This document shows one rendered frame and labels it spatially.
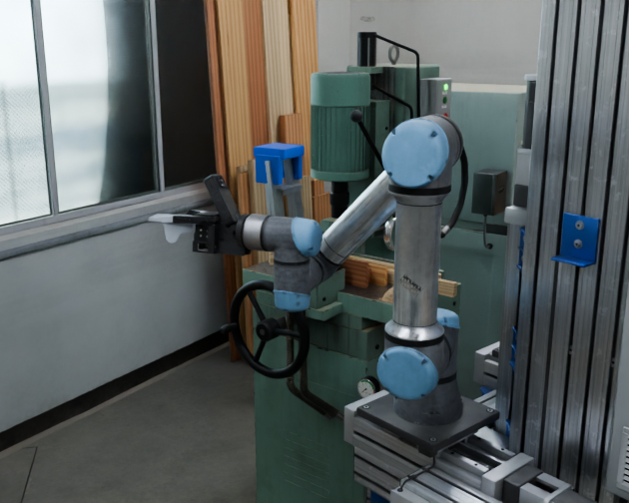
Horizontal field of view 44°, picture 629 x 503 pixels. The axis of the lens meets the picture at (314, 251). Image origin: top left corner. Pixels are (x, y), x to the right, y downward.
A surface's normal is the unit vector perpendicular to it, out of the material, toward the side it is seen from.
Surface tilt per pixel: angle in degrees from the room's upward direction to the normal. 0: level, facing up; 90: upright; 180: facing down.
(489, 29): 90
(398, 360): 98
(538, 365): 90
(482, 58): 90
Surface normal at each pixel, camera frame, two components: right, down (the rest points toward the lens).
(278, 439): -0.61, 0.22
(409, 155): -0.38, 0.11
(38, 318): 0.83, 0.15
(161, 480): 0.00, -0.96
